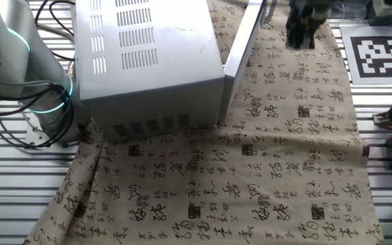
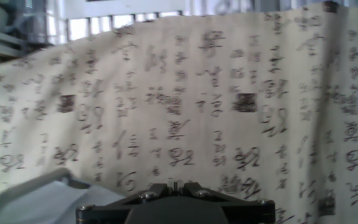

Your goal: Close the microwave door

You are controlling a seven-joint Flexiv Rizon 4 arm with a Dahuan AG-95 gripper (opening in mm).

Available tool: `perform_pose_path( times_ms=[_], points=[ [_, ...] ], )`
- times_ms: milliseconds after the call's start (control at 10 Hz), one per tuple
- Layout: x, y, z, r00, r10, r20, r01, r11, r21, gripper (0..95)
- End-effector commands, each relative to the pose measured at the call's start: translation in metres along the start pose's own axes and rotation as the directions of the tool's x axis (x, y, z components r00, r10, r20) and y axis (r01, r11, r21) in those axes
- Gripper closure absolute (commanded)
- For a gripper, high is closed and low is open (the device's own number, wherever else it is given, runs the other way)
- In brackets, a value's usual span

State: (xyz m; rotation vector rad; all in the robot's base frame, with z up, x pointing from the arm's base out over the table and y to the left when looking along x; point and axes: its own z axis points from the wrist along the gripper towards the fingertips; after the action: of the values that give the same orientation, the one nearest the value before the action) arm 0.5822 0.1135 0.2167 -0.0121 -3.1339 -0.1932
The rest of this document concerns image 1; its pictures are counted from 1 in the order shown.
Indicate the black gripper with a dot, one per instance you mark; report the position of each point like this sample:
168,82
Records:
313,10

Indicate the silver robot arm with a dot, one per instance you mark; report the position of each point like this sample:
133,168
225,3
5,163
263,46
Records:
5,61

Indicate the silver microwave body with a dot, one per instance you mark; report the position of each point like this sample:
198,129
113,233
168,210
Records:
155,85

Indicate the clear plastic container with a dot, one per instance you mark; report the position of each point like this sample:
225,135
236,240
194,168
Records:
350,10

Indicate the black white fiducial marker board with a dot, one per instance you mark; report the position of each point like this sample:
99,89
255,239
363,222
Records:
374,56

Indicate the grey equipment box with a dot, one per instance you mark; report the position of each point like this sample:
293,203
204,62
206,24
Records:
388,8

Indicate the beige calligraphy print cloth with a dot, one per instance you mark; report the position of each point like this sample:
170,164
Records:
216,187

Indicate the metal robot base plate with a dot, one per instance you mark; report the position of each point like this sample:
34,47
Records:
32,136

